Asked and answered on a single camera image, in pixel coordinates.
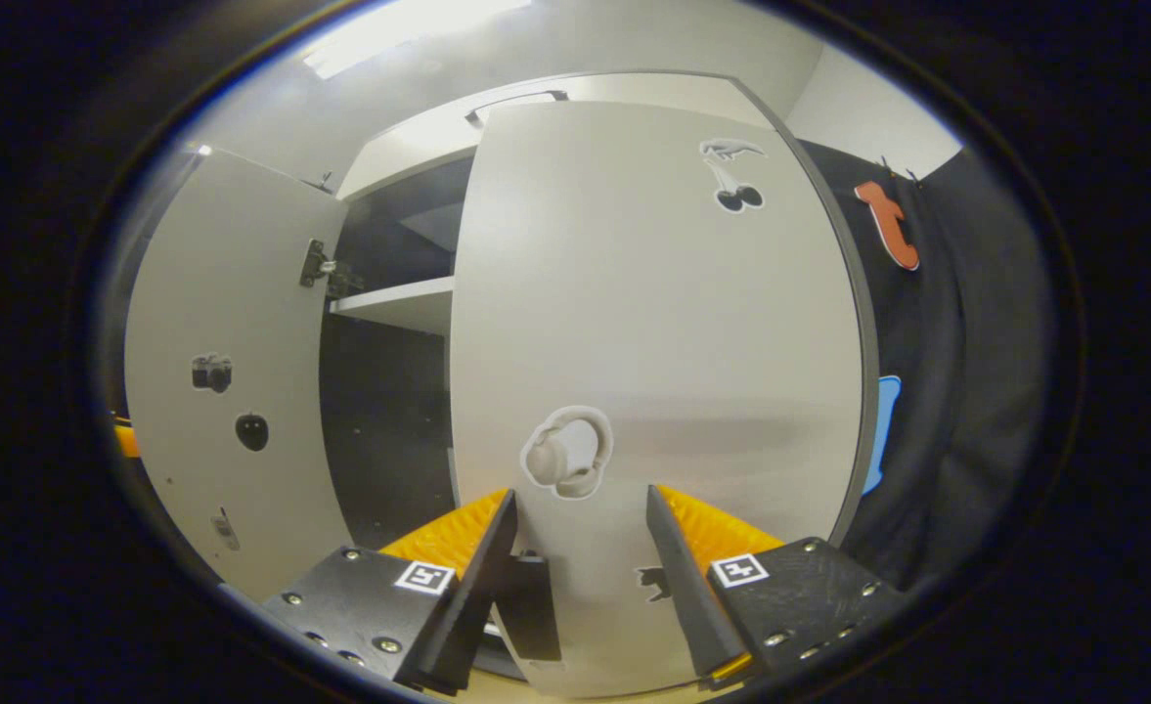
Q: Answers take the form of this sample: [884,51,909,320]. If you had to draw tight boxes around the white shoe cabinet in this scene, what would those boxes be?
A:
[319,70,801,553]

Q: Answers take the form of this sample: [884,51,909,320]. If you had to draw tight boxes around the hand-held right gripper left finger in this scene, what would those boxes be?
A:
[262,487,519,697]

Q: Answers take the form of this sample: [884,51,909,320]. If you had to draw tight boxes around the black backdrop cloth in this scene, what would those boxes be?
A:
[798,137,1060,593]

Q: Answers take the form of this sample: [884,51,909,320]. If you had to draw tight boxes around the white shoe cabinet door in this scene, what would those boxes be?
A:
[448,98,879,700]
[123,145,353,602]

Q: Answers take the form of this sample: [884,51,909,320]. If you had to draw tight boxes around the metal door hinge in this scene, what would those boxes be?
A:
[299,238,366,299]

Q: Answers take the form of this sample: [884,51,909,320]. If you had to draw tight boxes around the white cabinet shelf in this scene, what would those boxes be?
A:
[329,275,457,336]

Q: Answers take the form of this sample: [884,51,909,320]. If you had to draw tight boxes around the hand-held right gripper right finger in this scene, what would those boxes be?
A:
[645,484,908,690]

